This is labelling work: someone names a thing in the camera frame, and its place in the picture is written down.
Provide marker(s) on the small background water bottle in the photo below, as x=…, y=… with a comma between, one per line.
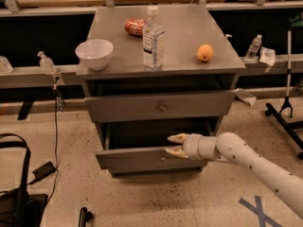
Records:
x=253, y=48

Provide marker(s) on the white paper packet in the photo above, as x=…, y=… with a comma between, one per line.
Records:
x=267, y=56

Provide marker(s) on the black bag with strap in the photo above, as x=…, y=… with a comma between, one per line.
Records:
x=17, y=207

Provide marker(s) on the black power adapter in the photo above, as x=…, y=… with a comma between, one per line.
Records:
x=44, y=170

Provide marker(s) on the black stand with pole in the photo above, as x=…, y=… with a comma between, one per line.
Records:
x=293, y=24

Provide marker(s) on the grey drawer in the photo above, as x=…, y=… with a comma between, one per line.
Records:
x=120, y=171
x=141, y=144
x=159, y=106

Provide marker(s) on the grey drawer cabinet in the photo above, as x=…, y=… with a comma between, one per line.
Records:
x=187, y=27

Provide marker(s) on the clear container at left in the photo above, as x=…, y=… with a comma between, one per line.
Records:
x=5, y=66

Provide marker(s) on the red soda can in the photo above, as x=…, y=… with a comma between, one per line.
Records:
x=134, y=26

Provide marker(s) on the long grey shelf rail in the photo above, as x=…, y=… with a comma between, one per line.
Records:
x=33, y=76

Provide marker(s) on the grey bottom drawer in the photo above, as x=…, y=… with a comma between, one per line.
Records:
x=120, y=171

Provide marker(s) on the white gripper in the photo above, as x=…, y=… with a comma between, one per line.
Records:
x=191, y=147

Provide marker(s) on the orange fruit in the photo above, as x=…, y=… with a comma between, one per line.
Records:
x=205, y=52

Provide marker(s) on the clear water bottle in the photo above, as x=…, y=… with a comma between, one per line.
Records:
x=153, y=40

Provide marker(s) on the small box on floor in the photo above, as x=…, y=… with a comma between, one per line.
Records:
x=246, y=97

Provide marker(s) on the grey top drawer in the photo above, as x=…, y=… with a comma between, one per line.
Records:
x=159, y=106

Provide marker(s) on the white bowl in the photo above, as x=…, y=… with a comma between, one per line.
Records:
x=95, y=54

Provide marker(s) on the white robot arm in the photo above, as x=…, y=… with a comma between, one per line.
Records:
x=228, y=147

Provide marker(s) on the clear sanitizer pump bottle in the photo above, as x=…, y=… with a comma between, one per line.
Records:
x=46, y=63

